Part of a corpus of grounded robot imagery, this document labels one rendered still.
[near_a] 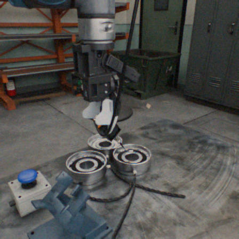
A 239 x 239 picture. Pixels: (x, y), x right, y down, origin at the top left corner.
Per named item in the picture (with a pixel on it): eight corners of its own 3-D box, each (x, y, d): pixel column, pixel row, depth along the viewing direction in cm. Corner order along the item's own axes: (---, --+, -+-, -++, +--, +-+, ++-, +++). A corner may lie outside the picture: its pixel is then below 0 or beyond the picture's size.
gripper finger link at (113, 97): (104, 114, 54) (101, 79, 51) (110, 113, 55) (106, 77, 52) (117, 118, 51) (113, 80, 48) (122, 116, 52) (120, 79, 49)
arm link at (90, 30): (100, 19, 50) (125, 18, 45) (101, 41, 52) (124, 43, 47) (70, 18, 46) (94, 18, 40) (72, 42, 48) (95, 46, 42)
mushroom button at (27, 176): (36, 183, 53) (33, 165, 51) (42, 192, 50) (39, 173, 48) (18, 190, 51) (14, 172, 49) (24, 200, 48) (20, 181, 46)
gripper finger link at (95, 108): (79, 129, 57) (79, 95, 52) (98, 123, 61) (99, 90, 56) (86, 135, 55) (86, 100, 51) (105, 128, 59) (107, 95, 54)
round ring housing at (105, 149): (88, 145, 74) (87, 134, 72) (119, 142, 76) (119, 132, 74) (88, 162, 65) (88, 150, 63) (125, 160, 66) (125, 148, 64)
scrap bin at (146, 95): (108, 89, 427) (108, 50, 398) (137, 83, 469) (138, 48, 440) (147, 103, 353) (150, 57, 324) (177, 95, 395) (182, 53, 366)
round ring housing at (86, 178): (65, 188, 55) (63, 175, 53) (69, 164, 64) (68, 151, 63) (108, 185, 56) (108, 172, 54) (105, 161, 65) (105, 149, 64)
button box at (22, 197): (41, 185, 56) (38, 169, 54) (53, 201, 51) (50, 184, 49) (6, 200, 51) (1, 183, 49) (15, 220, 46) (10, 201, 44)
